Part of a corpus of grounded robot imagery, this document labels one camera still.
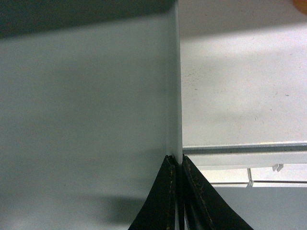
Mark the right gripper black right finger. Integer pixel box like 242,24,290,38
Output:
182,155,252,230

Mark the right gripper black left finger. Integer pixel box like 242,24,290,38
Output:
129,155,176,230

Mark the white middle shelf board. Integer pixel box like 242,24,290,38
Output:
179,0,307,168

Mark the grey rectangular serving tray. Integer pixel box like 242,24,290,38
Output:
0,0,182,230

